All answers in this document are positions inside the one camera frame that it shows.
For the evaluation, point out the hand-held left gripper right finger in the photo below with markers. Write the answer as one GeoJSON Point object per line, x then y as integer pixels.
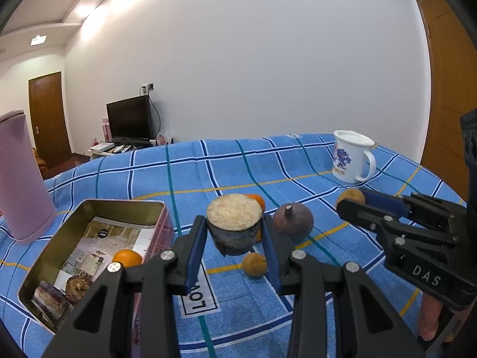
{"type": "Point", "coordinates": [271, 257]}

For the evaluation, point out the cut taro piece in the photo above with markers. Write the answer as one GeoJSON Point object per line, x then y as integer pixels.
{"type": "Point", "coordinates": [234, 227]}

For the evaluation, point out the printed paper leaflet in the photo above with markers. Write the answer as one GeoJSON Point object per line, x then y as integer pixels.
{"type": "Point", "coordinates": [111, 238]}

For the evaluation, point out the brown leather sofa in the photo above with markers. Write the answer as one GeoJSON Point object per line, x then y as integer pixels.
{"type": "Point", "coordinates": [41, 164]}

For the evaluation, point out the white printed mug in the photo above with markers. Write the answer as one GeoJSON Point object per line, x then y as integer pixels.
{"type": "Point", "coordinates": [346, 156]}

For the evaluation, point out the white television stand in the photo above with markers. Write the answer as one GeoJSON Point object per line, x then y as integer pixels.
{"type": "Point", "coordinates": [102, 147]}

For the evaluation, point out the dark layered cake piece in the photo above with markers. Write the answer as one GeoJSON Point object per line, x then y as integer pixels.
{"type": "Point", "coordinates": [50, 302]}

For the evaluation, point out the wall socket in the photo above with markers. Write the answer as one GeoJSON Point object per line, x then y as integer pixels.
{"type": "Point", "coordinates": [147, 87]}

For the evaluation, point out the purple kettle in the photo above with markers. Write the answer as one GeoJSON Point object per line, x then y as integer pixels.
{"type": "Point", "coordinates": [22, 179]}

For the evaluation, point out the person's right hand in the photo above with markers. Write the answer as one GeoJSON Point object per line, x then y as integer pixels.
{"type": "Point", "coordinates": [430, 317]}

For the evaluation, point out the light wooden door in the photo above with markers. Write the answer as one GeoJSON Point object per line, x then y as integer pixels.
{"type": "Point", "coordinates": [451, 100]}

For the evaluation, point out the pink metal tin box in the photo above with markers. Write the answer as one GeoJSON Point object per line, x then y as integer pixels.
{"type": "Point", "coordinates": [123, 209]}

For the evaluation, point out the black television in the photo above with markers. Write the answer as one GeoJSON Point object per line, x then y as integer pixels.
{"type": "Point", "coordinates": [128, 117]}

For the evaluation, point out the purple-brown round fruit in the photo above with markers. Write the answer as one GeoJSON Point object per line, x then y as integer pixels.
{"type": "Point", "coordinates": [294, 223]}

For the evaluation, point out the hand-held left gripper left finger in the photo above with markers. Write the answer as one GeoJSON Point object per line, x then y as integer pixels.
{"type": "Point", "coordinates": [194, 257]}

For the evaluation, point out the nut-topped brown pastry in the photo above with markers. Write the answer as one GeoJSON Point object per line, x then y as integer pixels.
{"type": "Point", "coordinates": [78, 287]}

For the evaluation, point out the brown wooden door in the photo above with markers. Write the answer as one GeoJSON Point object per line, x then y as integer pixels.
{"type": "Point", "coordinates": [48, 119]}

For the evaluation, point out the square ceiling light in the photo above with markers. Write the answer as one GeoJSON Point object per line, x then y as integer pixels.
{"type": "Point", "coordinates": [38, 39]}

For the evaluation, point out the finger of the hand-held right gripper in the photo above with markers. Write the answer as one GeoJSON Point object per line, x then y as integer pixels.
{"type": "Point", "coordinates": [363, 214]}
{"type": "Point", "coordinates": [384, 205]}

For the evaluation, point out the small brown round fruit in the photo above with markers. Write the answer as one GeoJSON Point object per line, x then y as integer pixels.
{"type": "Point", "coordinates": [350, 197]}
{"type": "Point", "coordinates": [254, 265]}

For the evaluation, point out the blue plaid blanket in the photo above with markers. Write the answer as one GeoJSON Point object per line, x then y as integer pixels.
{"type": "Point", "coordinates": [223, 164]}

